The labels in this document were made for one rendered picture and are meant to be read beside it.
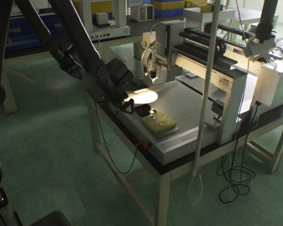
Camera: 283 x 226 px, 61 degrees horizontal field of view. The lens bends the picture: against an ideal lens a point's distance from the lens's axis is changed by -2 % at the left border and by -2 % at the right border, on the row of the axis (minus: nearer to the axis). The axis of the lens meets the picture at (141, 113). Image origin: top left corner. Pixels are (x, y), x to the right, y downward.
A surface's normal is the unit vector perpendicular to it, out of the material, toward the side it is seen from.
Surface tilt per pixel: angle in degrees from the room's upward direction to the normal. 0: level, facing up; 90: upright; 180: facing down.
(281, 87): 90
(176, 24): 90
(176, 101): 0
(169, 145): 0
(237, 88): 90
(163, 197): 90
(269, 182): 0
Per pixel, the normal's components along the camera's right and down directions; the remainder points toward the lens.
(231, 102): 0.51, 0.46
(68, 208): 0.00, -0.84
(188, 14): -0.86, 0.28
